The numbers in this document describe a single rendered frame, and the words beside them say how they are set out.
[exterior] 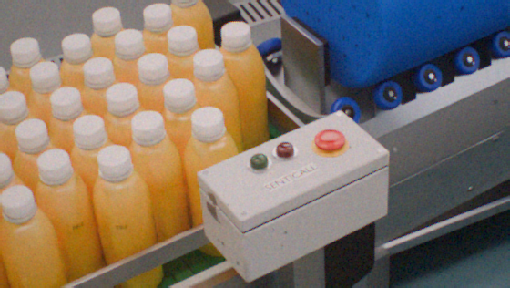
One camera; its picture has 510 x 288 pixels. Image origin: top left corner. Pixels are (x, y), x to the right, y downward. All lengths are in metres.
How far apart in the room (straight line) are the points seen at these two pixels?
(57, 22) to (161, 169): 2.40
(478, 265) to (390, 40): 1.29
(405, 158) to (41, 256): 0.61
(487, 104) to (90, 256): 0.69
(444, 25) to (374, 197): 0.34
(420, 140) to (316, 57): 0.22
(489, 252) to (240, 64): 1.37
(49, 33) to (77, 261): 2.34
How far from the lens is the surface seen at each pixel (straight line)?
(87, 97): 1.44
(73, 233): 1.32
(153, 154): 1.32
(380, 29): 1.45
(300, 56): 1.58
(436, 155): 1.66
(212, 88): 1.41
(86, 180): 1.34
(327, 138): 1.25
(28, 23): 3.72
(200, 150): 1.32
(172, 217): 1.38
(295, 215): 1.22
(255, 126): 1.52
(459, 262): 2.68
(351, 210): 1.27
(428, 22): 1.49
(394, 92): 1.57
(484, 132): 1.71
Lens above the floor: 1.89
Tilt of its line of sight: 38 degrees down
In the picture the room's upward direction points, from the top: 5 degrees counter-clockwise
